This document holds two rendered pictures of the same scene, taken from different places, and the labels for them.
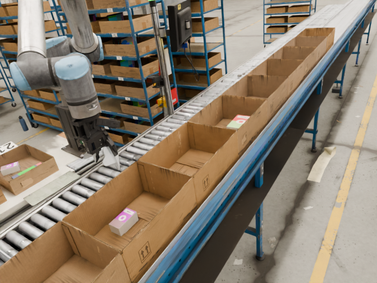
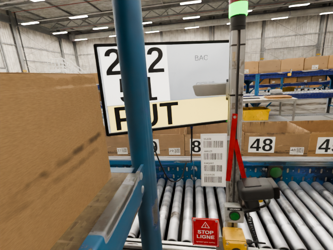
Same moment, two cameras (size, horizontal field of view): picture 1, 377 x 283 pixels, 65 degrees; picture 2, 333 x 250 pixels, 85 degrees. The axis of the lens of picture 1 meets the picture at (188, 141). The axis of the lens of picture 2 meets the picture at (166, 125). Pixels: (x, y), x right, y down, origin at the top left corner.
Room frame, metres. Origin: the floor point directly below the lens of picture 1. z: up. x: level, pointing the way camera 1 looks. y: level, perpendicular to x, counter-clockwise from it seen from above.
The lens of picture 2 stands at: (2.68, 0.51, 1.43)
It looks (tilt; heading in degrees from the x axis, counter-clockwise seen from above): 15 degrees down; 242
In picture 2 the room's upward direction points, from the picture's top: 4 degrees counter-clockwise
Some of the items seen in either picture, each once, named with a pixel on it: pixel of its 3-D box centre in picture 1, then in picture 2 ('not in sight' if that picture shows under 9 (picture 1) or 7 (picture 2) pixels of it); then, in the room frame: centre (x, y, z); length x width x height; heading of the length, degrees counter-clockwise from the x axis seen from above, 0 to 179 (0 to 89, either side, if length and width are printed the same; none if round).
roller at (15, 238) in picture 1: (38, 254); not in sight; (0.95, 0.73, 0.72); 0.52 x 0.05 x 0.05; 53
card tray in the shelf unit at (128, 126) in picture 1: (147, 122); not in sight; (2.90, 0.41, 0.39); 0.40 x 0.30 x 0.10; 53
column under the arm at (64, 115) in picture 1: (79, 124); not in sight; (1.87, 0.72, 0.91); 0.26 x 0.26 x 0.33; 47
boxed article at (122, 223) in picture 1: (124, 222); not in sight; (0.87, 0.30, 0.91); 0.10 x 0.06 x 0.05; 143
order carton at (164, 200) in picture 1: (135, 214); not in sight; (0.84, 0.23, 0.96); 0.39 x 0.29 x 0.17; 143
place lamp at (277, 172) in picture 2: not in sight; (275, 172); (1.61, -0.07, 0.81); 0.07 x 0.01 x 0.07; 143
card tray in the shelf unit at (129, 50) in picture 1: (131, 45); not in sight; (2.90, 0.40, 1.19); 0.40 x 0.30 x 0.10; 53
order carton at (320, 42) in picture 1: (304, 50); not in sight; (2.71, -1.19, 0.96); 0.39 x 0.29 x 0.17; 143
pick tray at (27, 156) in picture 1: (20, 167); not in sight; (1.61, 1.06, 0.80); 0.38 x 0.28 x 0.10; 49
